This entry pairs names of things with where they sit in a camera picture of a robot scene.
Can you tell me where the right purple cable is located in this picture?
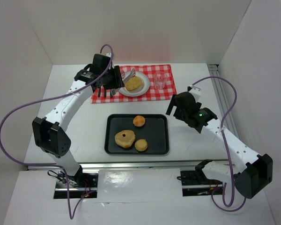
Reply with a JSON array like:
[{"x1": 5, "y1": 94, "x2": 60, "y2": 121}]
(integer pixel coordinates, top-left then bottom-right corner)
[{"x1": 189, "y1": 75, "x2": 247, "y2": 212}]

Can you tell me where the clear drinking glass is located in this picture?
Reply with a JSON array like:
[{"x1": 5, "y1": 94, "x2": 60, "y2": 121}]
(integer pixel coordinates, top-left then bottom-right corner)
[{"x1": 153, "y1": 71, "x2": 167, "y2": 90}]

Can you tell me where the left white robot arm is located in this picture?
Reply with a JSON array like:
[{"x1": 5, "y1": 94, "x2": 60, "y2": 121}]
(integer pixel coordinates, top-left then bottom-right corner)
[{"x1": 32, "y1": 54, "x2": 135, "y2": 183}]

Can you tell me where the small round bun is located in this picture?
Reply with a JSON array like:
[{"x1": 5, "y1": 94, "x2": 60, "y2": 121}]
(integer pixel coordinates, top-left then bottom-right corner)
[{"x1": 133, "y1": 115, "x2": 145, "y2": 127}]

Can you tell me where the speckled bread slice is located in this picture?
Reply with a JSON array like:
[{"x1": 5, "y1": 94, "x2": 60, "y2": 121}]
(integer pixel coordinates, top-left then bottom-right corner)
[{"x1": 125, "y1": 76, "x2": 144, "y2": 92}]

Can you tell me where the black serving tray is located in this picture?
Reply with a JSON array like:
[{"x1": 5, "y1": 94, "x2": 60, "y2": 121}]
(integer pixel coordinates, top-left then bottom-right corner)
[{"x1": 104, "y1": 114, "x2": 169, "y2": 156}]

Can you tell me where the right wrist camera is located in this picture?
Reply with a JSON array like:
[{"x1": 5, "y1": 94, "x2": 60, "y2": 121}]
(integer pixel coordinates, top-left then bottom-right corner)
[{"x1": 187, "y1": 85, "x2": 201, "y2": 102}]

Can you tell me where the aluminium side rail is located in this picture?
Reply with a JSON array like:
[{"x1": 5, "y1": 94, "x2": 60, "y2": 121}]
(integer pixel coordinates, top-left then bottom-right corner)
[{"x1": 207, "y1": 64, "x2": 239, "y2": 138}]

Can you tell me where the small round muffin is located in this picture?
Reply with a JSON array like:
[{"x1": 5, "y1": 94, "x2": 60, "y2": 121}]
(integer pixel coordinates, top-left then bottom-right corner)
[{"x1": 134, "y1": 139, "x2": 148, "y2": 152}]

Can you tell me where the flat bread with hole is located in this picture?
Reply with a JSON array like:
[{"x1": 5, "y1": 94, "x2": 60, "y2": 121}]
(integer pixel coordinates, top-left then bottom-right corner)
[{"x1": 115, "y1": 130, "x2": 136, "y2": 149}]

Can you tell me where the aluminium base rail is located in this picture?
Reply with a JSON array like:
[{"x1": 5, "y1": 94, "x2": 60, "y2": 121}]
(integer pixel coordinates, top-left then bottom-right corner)
[{"x1": 27, "y1": 159, "x2": 232, "y2": 171}]

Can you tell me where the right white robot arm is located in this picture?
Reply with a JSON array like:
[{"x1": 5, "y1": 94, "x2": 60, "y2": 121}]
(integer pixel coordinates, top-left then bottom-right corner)
[{"x1": 166, "y1": 91, "x2": 273, "y2": 199}]

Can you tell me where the white round plate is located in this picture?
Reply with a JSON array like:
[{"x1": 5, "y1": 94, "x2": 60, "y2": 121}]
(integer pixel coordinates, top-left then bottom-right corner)
[{"x1": 119, "y1": 71, "x2": 150, "y2": 97}]

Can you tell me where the red checkered cloth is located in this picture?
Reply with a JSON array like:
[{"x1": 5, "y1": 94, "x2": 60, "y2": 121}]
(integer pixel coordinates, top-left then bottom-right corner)
[{"x1": 90, "y1": 64, "x2": 177, "y2": 104}]

